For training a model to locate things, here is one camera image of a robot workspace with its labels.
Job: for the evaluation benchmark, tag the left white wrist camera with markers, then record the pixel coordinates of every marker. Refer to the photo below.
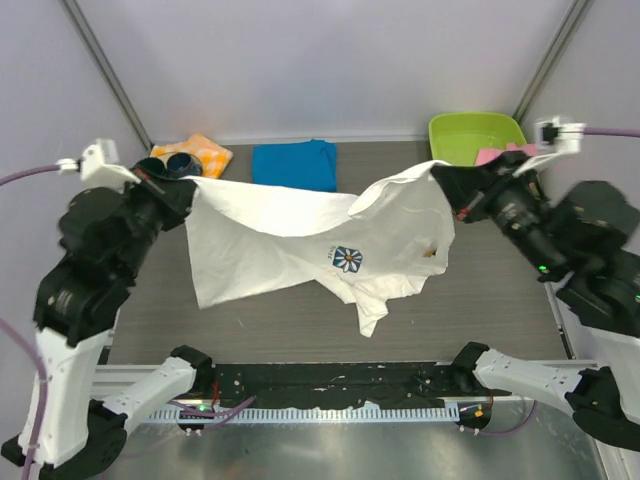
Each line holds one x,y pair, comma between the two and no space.
99,166

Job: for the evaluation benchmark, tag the folded blue t-shirt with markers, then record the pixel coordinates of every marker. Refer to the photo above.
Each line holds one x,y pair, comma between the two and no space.
310,165

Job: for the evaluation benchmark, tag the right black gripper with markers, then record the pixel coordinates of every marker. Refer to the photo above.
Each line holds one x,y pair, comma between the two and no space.
472,190

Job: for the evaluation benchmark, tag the dark blue mug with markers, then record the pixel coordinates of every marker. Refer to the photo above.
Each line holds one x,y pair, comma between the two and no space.
179,165

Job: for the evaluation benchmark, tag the orange checkered cloth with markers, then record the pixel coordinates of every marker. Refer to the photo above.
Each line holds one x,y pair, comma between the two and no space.
213,157

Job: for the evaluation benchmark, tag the white slotted cable duct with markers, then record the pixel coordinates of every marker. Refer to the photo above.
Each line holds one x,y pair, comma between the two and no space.
369,413

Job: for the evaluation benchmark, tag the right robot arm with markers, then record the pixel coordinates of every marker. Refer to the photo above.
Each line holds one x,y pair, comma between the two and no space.
578,242

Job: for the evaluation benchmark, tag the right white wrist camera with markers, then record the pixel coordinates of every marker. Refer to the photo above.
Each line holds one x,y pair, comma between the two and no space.
557,138

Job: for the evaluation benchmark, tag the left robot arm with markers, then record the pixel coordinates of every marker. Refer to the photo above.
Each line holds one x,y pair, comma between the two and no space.
106,235

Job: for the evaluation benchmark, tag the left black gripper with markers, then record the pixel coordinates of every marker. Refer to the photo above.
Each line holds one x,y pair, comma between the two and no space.
174,195

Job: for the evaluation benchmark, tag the green plastic basin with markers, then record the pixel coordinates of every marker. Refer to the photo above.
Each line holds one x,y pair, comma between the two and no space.
458,137

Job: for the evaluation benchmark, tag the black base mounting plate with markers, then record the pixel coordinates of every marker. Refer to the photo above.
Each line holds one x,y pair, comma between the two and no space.
389,385

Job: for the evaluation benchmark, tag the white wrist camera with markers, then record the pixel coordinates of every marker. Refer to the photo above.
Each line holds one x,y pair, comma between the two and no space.
557,138
99,166

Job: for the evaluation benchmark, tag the white printed t-shirt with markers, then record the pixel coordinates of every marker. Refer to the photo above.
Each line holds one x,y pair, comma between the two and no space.
249,239

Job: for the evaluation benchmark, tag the dark green mug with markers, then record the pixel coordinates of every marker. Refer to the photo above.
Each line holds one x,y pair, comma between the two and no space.
151,167

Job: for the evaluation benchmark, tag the pink t-shirt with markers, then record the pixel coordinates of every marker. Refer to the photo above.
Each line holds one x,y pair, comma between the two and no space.
486,155

